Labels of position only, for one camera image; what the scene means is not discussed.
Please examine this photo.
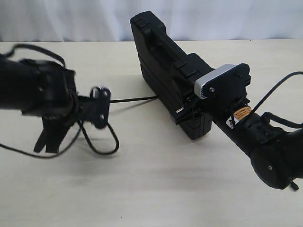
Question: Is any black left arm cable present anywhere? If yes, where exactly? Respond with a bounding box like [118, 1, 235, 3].
[0, 44, 81, 159]

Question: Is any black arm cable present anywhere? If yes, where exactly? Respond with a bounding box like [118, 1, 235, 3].
[0, 44, 81, 159]
[241, 72, 303, 191]

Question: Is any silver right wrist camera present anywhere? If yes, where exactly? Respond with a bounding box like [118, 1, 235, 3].
[194, 64, 237, 100]

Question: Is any white backdrop curtain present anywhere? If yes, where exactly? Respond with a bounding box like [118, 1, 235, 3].
[0, 0, 303, 42]

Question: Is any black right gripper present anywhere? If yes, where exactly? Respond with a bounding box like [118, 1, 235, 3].
[175, 63, 251, 125]

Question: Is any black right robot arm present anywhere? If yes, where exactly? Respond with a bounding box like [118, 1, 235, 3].
[177, 63, 303, 191]

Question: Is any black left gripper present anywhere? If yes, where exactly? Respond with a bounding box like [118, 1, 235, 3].
[33, 95, 99, 154]

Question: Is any black plastic tool case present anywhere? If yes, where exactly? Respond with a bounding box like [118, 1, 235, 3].
[130, 11, 213, 140]

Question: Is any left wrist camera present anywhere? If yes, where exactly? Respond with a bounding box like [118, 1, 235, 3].
[90, 86, 111, 129]

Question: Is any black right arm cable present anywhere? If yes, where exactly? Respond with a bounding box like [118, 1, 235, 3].
[241, 72, 303, 191]

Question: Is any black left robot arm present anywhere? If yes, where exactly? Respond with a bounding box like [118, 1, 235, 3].
[0, 54, 109, 156]

